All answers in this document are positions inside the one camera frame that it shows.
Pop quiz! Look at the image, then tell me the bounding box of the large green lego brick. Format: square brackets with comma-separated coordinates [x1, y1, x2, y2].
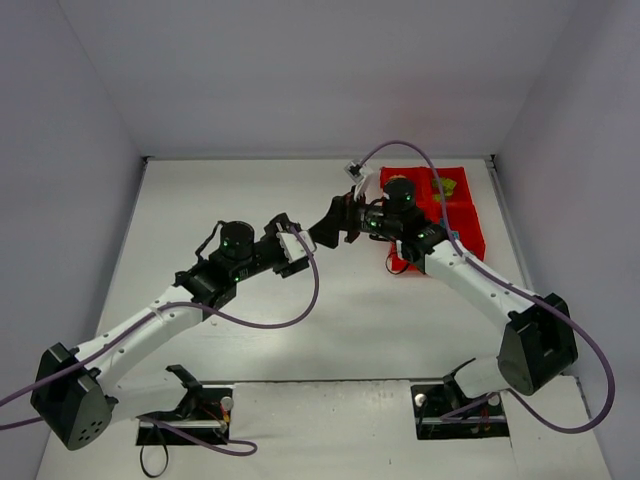
[431, 177, 457, 200]

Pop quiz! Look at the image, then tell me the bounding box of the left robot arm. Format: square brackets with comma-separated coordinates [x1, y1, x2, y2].
[30, 214, 316, 451]

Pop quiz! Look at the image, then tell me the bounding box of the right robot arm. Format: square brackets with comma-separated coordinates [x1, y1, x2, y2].
[310, 178, 578, 399]

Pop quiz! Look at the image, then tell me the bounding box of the red four-compartment tray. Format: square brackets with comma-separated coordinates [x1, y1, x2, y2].
[379, 167, 486, 260]

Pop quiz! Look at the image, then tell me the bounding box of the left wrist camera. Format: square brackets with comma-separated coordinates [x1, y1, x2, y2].
[276, 230, 317, 264]

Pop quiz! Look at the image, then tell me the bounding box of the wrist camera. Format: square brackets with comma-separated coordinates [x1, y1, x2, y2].
[276, 230, 317, 264]
[344, 161, 377, 201]

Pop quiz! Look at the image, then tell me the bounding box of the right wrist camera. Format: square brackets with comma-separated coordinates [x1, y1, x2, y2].
[344, 161, 377, 201]

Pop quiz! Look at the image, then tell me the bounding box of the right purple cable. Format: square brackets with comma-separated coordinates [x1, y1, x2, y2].
[362, 139, 616, 432]

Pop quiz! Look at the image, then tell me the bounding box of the purple cable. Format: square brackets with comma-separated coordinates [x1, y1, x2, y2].
[362, 139, 616, 432]
[0, 222, 321, 457]

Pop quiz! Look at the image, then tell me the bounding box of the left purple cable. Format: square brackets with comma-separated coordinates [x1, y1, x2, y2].
[0, 222, 321, 457]

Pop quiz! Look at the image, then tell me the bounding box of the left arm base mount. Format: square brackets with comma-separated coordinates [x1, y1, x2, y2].
[144, 364, 234, 446]

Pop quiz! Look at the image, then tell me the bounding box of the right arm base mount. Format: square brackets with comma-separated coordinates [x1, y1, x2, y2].
[410, 358, 510, 441]

